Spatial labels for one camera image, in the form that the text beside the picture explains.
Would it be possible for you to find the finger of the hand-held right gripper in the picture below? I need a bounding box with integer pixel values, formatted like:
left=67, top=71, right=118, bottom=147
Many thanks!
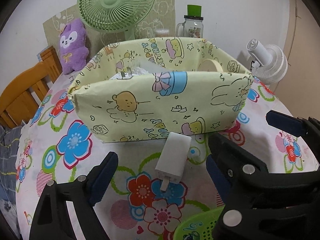
left=266, top=110, right=320, bottom=140
left=208, top=132, right=270, bottom=173

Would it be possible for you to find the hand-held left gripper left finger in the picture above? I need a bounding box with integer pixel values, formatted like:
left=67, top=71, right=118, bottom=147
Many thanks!
left=29, top=151, right=119, bottom=240

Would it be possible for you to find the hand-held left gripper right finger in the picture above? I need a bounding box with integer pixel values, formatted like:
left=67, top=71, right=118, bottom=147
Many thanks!
left=206, top=154, right=300, bottom=240

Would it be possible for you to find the white charger plug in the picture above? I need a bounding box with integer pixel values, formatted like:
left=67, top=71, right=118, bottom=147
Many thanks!
left=154, top=132, right=192, bottom=193
left=119, top=66, right=133, bottom=81

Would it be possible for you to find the yellow printed storage box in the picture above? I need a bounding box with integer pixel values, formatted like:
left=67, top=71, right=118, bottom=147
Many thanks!
left=67, top=36, right=254, bottom=143

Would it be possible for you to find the flowered tablecloth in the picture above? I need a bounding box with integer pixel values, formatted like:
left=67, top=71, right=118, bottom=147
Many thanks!
left=15, top=74, right=320, bottom=240

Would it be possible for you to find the green plastic fly swatter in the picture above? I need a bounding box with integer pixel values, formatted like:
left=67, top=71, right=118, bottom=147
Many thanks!
left=174, top=206, right=225, bottom=240

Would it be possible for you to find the white clip fan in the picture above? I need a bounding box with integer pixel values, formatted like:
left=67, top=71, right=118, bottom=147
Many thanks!
left=246, top=38, right=288, bottom=85

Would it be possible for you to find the beige tape roll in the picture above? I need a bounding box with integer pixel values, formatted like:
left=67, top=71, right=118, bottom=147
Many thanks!
left=199, top=59, right=217, bottom=72

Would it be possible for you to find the grey plaid cloth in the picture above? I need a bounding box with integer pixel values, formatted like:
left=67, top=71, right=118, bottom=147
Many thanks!
left=0, top=125, right=28, bottom=230

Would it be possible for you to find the white charger inside box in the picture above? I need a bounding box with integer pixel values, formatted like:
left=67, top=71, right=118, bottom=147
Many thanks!
left=110, top=60, right=157, bottom=81

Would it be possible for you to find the wooden chair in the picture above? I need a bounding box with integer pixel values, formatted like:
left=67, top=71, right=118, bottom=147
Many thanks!
left=0, top=45, right=63, bottom=128

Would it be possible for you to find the glass jar with green lid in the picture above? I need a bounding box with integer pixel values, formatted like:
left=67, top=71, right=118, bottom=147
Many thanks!
left=176, top=4, right=204, bottom=39

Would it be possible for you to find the purple plush toy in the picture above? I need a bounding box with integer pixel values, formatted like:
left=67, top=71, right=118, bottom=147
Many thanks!
left=59, top=19, right=90, bottom=75

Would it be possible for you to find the clear cotton swab container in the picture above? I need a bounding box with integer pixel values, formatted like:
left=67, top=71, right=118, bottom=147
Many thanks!
left=154, top=28, right=170, bottom=38

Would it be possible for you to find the beige printed backdrop board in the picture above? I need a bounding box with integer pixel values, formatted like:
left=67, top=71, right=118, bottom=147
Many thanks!
left=42, top=0, right=177, bottom=55

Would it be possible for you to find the green desk fan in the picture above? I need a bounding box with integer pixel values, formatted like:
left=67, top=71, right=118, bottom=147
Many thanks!
left=77, top=0, right=156, bottom=42

